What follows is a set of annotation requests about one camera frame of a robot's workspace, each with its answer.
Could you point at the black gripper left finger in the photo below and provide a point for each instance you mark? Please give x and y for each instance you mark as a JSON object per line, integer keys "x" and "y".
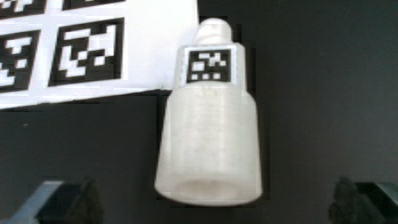
{"x": 64, "y": 203}

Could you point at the white cylindrical table leg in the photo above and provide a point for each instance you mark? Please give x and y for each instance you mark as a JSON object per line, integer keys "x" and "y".
{"x": 207, "y": 172}

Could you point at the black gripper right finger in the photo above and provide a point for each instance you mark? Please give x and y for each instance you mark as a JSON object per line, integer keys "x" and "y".
{"x": 364, "y": 204}

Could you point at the white marker tag board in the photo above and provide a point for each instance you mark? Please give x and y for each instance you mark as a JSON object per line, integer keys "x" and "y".
{"x": 88, "y": 48}

